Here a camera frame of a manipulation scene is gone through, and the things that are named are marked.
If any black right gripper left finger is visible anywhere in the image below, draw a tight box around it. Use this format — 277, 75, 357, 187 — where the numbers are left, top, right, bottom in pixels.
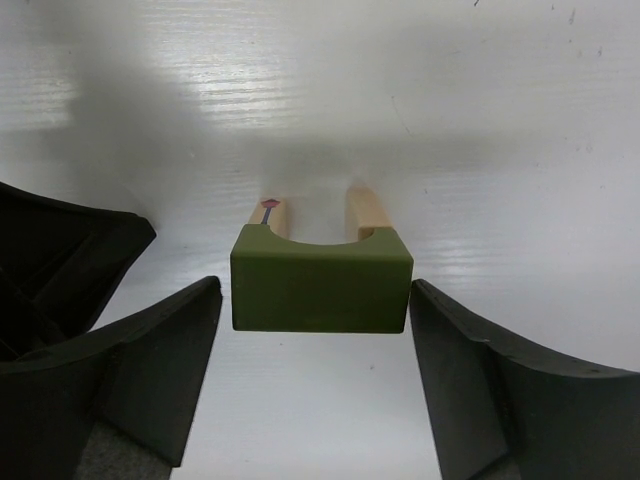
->
1, 276, 222, 479

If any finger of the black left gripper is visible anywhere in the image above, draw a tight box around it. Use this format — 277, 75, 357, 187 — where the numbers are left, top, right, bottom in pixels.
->
1, 184, 156, 361

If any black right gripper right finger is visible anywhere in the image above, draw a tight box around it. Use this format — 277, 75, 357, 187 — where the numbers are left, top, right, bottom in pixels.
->
410, 280, 639, 479

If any green wood block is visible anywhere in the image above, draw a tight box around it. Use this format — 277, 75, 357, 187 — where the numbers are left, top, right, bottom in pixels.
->
230, 224, 413, 334

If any natural wood block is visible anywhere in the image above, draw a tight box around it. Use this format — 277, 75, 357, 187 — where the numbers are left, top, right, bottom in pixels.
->
248, 197, 290, 239
345, 185, 393, 242

